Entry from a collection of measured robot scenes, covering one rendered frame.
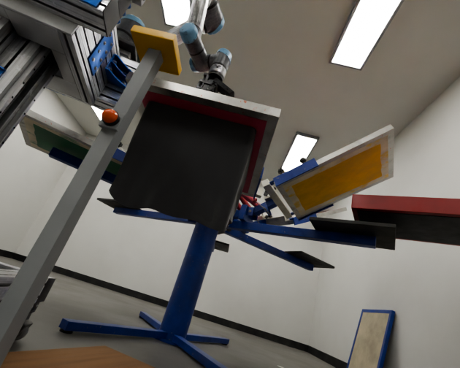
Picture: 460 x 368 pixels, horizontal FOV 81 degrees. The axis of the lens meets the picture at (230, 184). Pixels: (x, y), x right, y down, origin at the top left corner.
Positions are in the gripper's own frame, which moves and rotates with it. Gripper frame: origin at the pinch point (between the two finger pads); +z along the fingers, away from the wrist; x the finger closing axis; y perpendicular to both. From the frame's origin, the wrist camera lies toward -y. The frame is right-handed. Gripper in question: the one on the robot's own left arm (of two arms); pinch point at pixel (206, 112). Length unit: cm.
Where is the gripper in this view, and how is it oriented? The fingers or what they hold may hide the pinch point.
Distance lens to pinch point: 117.3
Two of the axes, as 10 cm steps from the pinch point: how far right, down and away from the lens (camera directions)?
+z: -2.7, 8.8, -4.0
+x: 0.4, -4.1, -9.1
